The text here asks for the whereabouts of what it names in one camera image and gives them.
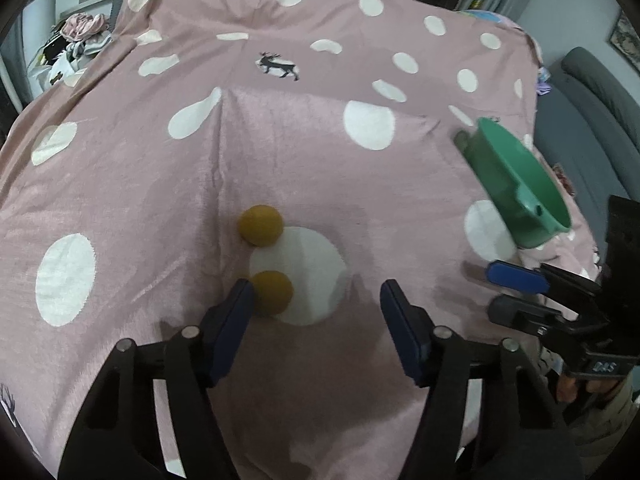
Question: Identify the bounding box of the pink polka-dot blanket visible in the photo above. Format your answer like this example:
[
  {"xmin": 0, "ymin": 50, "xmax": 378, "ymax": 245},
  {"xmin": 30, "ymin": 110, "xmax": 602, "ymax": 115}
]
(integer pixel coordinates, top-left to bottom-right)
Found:
[{"xmin": 0, "ymin": 0, "xmax": 601, "ymax": 480}]

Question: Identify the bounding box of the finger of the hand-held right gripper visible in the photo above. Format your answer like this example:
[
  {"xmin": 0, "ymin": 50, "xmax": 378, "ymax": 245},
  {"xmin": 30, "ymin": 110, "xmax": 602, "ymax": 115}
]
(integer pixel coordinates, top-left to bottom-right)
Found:
[
  {"xmin": 486, "ymin": 259, "xmax": 603, "ymax": 303},
  {"xmin": 489, "ymin": 294, "xmax": 583, "ymax": 342}
]

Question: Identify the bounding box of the red patterned cloth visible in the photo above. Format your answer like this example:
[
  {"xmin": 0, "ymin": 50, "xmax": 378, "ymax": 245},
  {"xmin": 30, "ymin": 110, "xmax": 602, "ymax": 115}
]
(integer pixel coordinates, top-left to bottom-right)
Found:
[{"xmin": 552, "ymin": 161, "xmax": 577, "ymax": 195}]

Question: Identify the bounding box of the green plastic basin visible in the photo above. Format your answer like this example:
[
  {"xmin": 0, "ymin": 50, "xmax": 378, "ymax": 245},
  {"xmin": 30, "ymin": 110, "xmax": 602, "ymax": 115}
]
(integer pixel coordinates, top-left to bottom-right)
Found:
[{"xmin": 455, "ymin": 116, "xmax": 572, "ymax": 249}]

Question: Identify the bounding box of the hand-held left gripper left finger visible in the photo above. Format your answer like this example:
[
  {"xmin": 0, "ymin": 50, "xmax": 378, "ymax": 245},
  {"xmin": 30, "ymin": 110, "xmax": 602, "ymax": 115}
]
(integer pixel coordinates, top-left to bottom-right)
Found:
[{"xmin": 57, "ymin": 279, "xmax": 257, "ymax": 480}]

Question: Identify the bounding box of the person's right hand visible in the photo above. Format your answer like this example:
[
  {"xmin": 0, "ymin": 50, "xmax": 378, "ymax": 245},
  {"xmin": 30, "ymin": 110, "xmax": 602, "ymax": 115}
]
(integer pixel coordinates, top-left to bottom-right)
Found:
[{"xmin": 556, "ymin": 372, "xmax": 632, "ymax": 407}]

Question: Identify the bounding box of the person's right forearm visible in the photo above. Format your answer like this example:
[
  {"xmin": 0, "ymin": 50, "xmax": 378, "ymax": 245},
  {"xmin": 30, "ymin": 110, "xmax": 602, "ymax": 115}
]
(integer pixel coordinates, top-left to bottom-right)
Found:
[{"xmin": 564, "ymin": 390, "xmax": 638, "ymax": 468}]

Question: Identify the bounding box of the colourful blue cloth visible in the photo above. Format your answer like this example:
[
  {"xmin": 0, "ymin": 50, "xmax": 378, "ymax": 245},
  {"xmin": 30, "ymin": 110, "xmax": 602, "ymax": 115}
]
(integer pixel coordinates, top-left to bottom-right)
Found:
[{"xmin": 464, "ymin": 7, "xmax": 517, "ymax": 25}]

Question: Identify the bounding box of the grey sofa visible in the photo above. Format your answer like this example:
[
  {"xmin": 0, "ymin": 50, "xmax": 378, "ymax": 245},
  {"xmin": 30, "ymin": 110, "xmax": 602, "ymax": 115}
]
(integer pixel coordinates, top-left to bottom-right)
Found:
[{"xmin": 532, "ymin": 46, "xmax": 640, "ymax": 221}]

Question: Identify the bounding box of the small brown kiwi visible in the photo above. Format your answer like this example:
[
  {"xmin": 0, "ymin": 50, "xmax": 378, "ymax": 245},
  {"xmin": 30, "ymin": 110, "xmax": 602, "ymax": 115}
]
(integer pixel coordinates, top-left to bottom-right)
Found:
[{"xmin": 250, "ymin": 270, "xmax": 294, "ymax": 316}]

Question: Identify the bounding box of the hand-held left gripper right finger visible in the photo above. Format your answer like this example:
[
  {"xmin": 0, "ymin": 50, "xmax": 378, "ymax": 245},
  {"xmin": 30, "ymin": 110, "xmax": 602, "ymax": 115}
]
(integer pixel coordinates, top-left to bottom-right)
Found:
[{"xmin": 379, "ymin": 279, "xmax": 583, "ymax": 480}]

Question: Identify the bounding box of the tan round fruit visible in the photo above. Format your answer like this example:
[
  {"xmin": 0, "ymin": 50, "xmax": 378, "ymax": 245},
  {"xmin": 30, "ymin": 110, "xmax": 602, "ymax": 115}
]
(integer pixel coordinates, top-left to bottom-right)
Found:
[{"xmin": 237, "ymin": 205, "xmax": 284, "ymax": 247}]

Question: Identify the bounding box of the pile of clothes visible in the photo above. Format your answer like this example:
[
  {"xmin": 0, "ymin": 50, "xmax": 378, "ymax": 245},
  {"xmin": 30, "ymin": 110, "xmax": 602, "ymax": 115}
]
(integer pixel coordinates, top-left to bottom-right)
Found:
[{"xmin": 30, "ymin": 12, "xmax": 113, "ymax": 86}]

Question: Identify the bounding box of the framed wall picture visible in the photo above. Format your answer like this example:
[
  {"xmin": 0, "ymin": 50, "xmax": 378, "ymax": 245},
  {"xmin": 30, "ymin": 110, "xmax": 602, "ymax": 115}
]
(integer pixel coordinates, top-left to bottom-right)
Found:
[{"xmin": 607, "ymin": 10, "xmax": 640, "ymax": 68}]

